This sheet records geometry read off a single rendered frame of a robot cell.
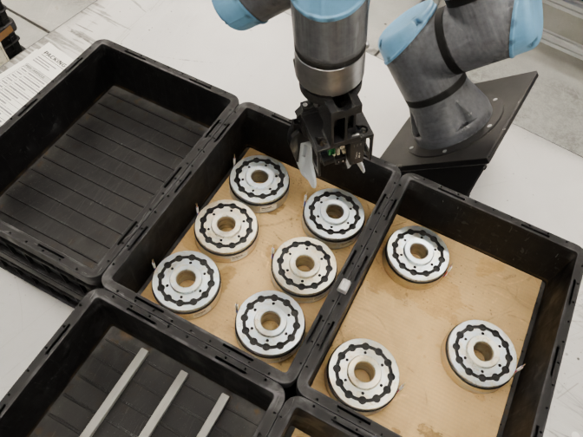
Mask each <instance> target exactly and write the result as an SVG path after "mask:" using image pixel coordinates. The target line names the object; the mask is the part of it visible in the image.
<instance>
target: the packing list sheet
mask: <svg viewBox="0 0 583 437"><path fill-rule="evenodd" d="M72 61H74V60H73V59H72V58H70V57H69V56H67V55H66V54H64V53H63V52H62V51H61V50H59V49H58V48H56V47H55V46H54V45H52V44H51V43H50V42H48V43H47V44H45V45H44V46H43V47H41V48H40V49H36V50H34V51H33V52H32V53H31V54H29V55H28V56H27V57H25V58H24V59H23V60H22V61H20V62H19V63H17V64H16V65H14V66H12V67H11V68H9V69H7V70H5V71H4V72H3V73H2V74H0V127H1V126H2V125H3V124H4V123H5V122H6V121H7V120H8V119H9V118H10V117H11V116H12V115H13V114H14V113H16V112H17V111H18V110H19V109H20V108H21V107H22V106H23V105H25V104H26V103H27V102H28V101H29V100H30V99H31V98H32V97H34V96H35V95H36V94H37V93H38V92H39V91H40V90H41V89H43V88H44V87H45V86H46V85H47V84H48V83H49V82H51V81H52V80H53V79H54V78H55V77H56V76H57V75H59V74H60V73H61V72H62V71H63V70H64V69H65V68H66V67H68V65H70V63H72Z"/></svg>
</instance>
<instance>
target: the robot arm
mask: <svg viewBox="0 0 583 437"><path fill-rule="evenodd" d="M444 1H445V3H446V5H444V6H442V7H441V8H438V9H437V5H436V3H434V2H433V1H432V0H428V1H423V2H421V3H419V4H417V5H415V6H413V7H412V8H410V9H408V10H406V11H405V12H404V13H402V15H400V16H399V17H398V18H397V19H395V20H394V21H393V22H392V23H391V24H390V25H389V26H388V27H387V28H386V29H385V30H384V31H383V33H382V34H381V35H380V37H379V39H378V48H379V50H380V53H381V55H382V57H383V59H384V61H383V63H384V64H385V65H387V67H388V69H389V71H390V73H391V75H392V77H393V79H394V81H395V82H396V85H397V86H398V88H399V90H400V92H401V94H402V96H403V98H404V100H405V101H406V103H407V105H408V107H409V115H410V122H411V128H412V134H413V137H414V139H415V141H416V144H417V145H418V146H419V147H421V148H423V149H428V150H435V149H441V148H445V147H451V146H453V145H455V144H457V143H460V142H462V141H464V140H466V139H467V138H469V137H471V136H472V135H474V134H476V133H477V132H478V131H479V130H481V129H482V128H483V127H484V126H485V125H486V124H487V122H488V121H489V119H490V118H491V116H492V113H493V108H492V106H491V103H490V101H489V99H488V97H487V96H486V95H485V94H484V93H483V92H482V91H481V90H480V89H479V88H478V87H476V85H475V84H474V83H473V82H472V81H471V80H469V78H468V77H467V75H466V72H468V71H470V70H473V69H476V68H480V67H484V66H487V65H489V64H492V63H495V62H499V61H502V60H505V59H508V58H510V59H512V58H514V57H515V56H516V55H519V54H522V53H524V52H527V51H529V50H531V49H534V48H535V47H536V46H537V45H538V44H539V42H540V39H541V37H542V31H543V9H542V1H541V0H444ZM212 3H213V7H214V9H215V11H216V12H217V14H218V16H219V17H220V19H221V20H222V21H224V22H225V24H227V25H228V26H229V27H231V28H233V29H236V30H248V29H251V28H253V27H255V26H257V25H260V24H265V23H268V21H269V20H270V19H272V18H274V17H275V16H277V15H279V14H281V13H283V12H285V11H287V10H289V9H291V21H292V31H293V41H294V44H293V46H294V57H295V58H293V64H294V68H295V74H296V77H297V79H298V81H299V88H300V91H301V93H302V94H303V96H304V97H305V98H306V99H307V101H302V102H300V106H299V107H298V108H297V109H296V110H295V114H296V116H297V117H296V119H291V126H290V128H289V130H288V134H287V140H288V143H289V146H290V148H291V151H292V153H293V156H294V158H295V161H296V162H297V164H298V168H299V171H300V172H301V174H302V175H303V176H304V177H305V178H306V179H307V180H308V181H309V183H310V185H311V187H312V188H316V186H317V179H316V174H315V170H314V167H315V169H316V171H317V174H318V176H321V171H320V162H321V164H324V166H326V165H329V164H331V163H334V162H335V165H337V164H340V163H344V164H345V166H346V169H348V168H350V167H351V166H352V165H354V164H357V165H358V166H359V168H360V169H361V171H362V172H363V173H364V172H365V169H364V164H363V161H364V152H365V153H366V155H367V157H368V159H369V160H371V158H372V148H373V140H374V133H373V131H372V129H371V128H370V125H369V123H368V121H367V120H366V118H365V116H364V113H363V111H362V109H363V103H362V102H361V100H360V98H359V97H358V93H359V92H360V90H361V88H362V84H363V77H364V64H365V51H366V49H367V48H368V47H369V46H370V43H369V41H368V40H367V33H368V19H369V8H370V0H212ZM367 138H369V139H370V147H368V146H367V144H366V139H367ZM315 154H316V155H317V160H316V159H315Z"/></svg>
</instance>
